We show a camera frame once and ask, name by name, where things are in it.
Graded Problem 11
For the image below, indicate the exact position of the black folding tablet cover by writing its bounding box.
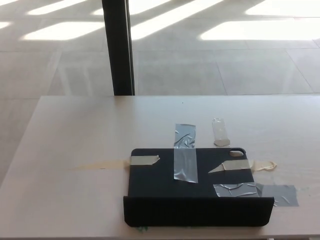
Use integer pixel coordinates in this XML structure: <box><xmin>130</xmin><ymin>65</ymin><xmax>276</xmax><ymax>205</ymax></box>
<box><xmin>123</xmin><ymin>147</ymin><xmax>275</xmax><ymax>228</ymax></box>

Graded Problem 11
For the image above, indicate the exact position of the beige masking tape long strip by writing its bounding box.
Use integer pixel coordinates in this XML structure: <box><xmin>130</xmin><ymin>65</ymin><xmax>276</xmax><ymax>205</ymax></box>
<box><xmin>64</xmin><ymin>154</ymin><xmax>161</xmax><ymax>172</ymax></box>

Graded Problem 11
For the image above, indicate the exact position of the clear plastic tape strip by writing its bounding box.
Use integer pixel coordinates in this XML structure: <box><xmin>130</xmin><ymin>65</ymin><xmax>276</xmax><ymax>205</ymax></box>
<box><xmin>211</xmin><ymin>117</ymin><xmax>231</xmax><ymax>148</ymax></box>

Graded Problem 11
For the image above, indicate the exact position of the beige masking tape pointed strip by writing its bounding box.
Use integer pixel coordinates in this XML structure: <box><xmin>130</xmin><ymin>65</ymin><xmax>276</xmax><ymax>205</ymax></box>
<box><xmin>207</xmin><ymin>159</ymin><xmax>278</xmax><ymax>174</ymax></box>

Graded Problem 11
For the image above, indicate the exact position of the long grey duct tape strip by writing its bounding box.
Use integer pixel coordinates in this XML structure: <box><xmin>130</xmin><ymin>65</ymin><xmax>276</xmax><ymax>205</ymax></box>
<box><xmin>173</xmin><ymin>122</ymin><xmax>199</xmax><ymax>184</ymax></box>

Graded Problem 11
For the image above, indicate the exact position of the black window frame post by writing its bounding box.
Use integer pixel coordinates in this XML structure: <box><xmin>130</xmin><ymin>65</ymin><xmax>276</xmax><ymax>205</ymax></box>
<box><xmin>101</xmin><ymin>0</ymin><xmax>136</xmax><ymax>97</ymax></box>

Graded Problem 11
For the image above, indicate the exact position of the wide grey duct tape strip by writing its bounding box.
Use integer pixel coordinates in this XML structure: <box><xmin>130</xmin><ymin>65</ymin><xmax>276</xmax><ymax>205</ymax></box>
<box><xmin>212</xmin><ymin>182</ymin><xmax>300</xmax><ymax>208</ymax></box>

